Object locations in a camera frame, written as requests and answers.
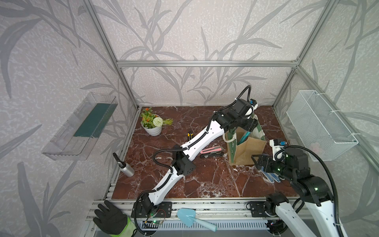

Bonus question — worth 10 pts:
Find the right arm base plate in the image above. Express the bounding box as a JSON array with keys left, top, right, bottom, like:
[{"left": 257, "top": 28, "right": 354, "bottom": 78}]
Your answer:
[{"left": 245, "top": 200, "right": 280, "bottom": 217}]

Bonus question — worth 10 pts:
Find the dark grey utility knife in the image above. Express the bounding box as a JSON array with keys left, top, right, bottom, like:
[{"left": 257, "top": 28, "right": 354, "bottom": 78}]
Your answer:
[{"left": 200, "top": 151, "right": 225, "bottom": 158}]

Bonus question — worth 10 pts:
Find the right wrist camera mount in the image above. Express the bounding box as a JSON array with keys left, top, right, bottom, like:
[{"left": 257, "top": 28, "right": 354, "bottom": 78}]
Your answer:
[{"left": 269, "top": 139, "right": 287, "bottom": 162}]

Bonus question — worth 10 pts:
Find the clear plastic wall shelf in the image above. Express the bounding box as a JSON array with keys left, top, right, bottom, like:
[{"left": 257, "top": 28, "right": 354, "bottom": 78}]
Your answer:
[{"left": 41, "top": 92, "right": 118, "bottom": 161}]

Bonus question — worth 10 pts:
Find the light blue garden trowel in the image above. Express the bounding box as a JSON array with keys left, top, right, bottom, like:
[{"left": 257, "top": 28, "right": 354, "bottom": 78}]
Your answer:
[{"left": 177, "top": 208, "right": 217, "bottom": 232}]

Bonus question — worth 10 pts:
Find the black green rubber glove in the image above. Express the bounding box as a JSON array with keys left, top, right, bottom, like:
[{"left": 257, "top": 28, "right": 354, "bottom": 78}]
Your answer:
[{"left": 93, "top": 200, "right": 137, "bottom": 237}]

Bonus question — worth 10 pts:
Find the pink utility knife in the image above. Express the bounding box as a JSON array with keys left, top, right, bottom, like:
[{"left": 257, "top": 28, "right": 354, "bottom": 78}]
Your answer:
[{"left": 200, "top": 146, "right": 224, "bottom": 154}]

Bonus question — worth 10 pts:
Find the white wire mesh basket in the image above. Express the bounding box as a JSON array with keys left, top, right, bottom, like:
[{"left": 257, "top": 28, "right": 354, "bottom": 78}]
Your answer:
[{"left": 287, "top": 90, "right": 359, "bottom": 161}]

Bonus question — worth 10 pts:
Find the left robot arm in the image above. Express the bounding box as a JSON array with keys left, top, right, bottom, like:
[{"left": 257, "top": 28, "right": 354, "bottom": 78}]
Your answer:
[{"left": 135, "top": 85, "right": 258, "bottom": 217}]

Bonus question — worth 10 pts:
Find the teal utility knife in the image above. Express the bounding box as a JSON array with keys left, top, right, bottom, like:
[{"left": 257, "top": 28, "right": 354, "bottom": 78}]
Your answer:
[{"left": 238, "top": 131, "right": 251, "bottom": 145}]

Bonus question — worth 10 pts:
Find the green Christmas tote bag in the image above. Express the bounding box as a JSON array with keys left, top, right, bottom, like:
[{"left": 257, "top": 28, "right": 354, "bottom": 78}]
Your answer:
[{"left": 223, "top": 122, "right": 266, "bottom": 166}]

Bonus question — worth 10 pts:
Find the silver black bottle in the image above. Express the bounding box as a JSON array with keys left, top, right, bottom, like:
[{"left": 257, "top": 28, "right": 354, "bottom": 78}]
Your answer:
[{"left": 113, "top": 153, "right": 135, "bottom": 177}]

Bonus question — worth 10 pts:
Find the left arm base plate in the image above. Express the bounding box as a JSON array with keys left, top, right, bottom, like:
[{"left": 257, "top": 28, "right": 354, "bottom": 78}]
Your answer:
[{"left": 131, "top": 201, "right": 172, "bottom": 218}]

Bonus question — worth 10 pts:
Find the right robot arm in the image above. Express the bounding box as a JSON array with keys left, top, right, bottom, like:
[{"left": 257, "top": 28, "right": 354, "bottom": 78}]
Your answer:
[{"left": 251, "top": 142, "right": 347, "bottom": 237}]

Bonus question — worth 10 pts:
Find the blue dotted work glove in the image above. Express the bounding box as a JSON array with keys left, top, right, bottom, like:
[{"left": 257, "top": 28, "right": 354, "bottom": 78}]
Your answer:
[{"left": 260, "top": 171, "right": 281, "bottom": 183}]

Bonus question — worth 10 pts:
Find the potted artificial flower plant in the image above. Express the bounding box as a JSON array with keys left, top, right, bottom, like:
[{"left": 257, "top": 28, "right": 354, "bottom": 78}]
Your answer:
[{"left": 140, "top": 107, "right": 173, "bottom": 136}]

